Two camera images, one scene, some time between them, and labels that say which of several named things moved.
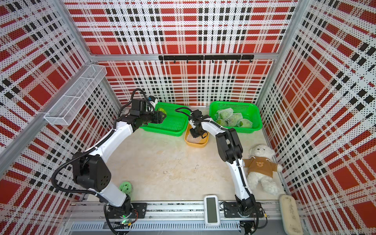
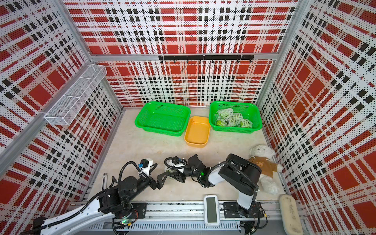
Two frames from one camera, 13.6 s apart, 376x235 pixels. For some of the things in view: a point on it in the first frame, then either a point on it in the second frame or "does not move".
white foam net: (224, 114) does not move
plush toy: (261, 167) does not move
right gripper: (195, 135) to (178, 175)
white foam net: (245, 123) does not move
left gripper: (157, 117) to (159, 183)
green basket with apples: (175, 124) does not move
